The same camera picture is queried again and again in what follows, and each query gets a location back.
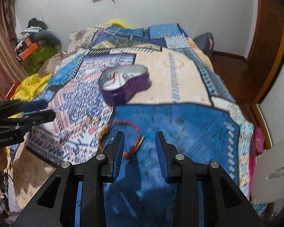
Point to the pile of clothes and boxes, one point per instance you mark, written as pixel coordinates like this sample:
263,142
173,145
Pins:
48,53

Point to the yellow cloth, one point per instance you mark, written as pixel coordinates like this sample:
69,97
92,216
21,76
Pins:
31,87

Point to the striped red curtain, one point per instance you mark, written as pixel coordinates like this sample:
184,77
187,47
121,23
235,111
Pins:
11,70

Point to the white cabinet with stickers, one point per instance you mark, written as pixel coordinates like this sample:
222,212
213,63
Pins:
268,180

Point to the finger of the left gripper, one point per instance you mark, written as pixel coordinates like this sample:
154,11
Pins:
30,105
30,120

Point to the wooden wardrobe frame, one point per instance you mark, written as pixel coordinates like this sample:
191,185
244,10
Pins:
266,55

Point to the pink slipper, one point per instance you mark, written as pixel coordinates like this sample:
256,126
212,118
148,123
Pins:
259,140

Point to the white sliding wardrobe door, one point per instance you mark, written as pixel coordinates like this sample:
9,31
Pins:
272,108

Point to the orange box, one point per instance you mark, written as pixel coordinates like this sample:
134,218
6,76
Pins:
26,53

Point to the blue patchwork bedspread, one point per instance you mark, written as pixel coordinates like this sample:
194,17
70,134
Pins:
186,100

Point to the purple heart-shaped tin box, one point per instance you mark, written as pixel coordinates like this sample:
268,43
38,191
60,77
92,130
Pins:
118,85

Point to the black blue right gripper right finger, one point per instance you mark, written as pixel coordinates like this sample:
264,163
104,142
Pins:
224,204

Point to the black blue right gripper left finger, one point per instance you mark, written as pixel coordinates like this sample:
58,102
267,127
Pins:
75,190

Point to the dark purple pillow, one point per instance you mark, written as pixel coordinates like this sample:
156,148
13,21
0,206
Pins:
205,42

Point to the small beaded jewelry piece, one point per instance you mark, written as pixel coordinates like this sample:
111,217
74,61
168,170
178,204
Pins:
93,120

